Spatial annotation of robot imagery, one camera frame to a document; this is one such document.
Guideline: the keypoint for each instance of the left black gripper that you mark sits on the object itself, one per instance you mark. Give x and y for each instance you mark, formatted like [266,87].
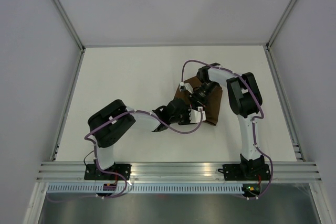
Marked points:
[187,109]

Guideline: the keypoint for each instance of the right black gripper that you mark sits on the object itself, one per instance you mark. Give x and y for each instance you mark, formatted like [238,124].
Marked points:
[193,97]

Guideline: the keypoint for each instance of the brown cloth napkin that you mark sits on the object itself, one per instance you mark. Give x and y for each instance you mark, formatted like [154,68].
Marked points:
[212,108]

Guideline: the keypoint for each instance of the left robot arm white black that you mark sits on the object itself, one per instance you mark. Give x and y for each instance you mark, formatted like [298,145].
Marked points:
[111,123]

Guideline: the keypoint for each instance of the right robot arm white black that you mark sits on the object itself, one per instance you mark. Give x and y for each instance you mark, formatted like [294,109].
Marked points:
[245,101]

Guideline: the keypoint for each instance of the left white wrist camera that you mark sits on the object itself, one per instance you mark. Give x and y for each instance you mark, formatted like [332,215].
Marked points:
[197,115]

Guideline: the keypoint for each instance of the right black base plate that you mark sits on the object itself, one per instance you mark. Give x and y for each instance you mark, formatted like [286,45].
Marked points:
[236,172]

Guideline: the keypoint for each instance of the aluminium front rail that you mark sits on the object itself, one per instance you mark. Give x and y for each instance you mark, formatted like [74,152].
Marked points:
[178,172]

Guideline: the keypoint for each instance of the white slotted cable duct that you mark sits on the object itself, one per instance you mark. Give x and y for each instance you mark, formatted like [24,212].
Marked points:
[146,188]

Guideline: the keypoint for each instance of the right aluminium frame post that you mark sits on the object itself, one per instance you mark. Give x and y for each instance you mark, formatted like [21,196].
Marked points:
[285,15]

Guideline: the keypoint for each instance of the aluminium frame post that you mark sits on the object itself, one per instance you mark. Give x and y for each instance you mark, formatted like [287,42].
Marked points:
[285,15]
[68,24]

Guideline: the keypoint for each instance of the left aluminium frame post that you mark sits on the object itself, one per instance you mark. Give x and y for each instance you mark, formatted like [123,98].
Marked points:
[68,24]

